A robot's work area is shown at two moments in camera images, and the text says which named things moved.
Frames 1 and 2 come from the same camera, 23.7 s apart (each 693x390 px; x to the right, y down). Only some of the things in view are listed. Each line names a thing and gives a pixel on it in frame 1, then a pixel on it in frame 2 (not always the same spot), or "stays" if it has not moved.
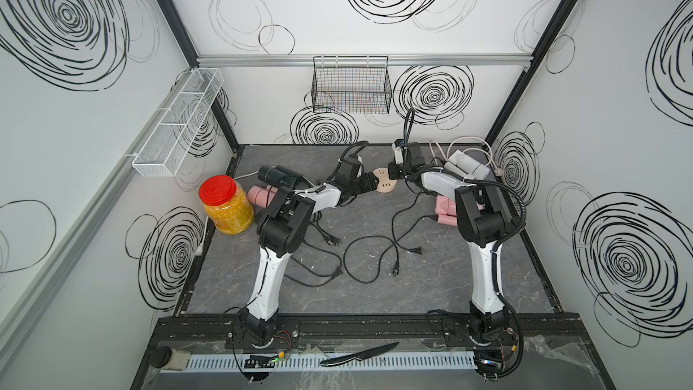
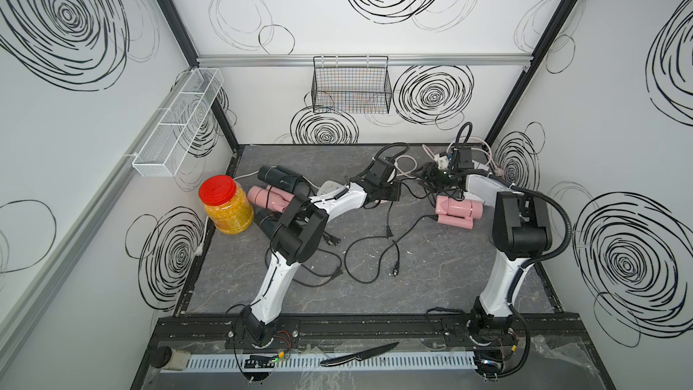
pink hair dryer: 446,209 stays
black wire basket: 351,85 stays
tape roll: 170,358 stays
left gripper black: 368,181 → 396,191
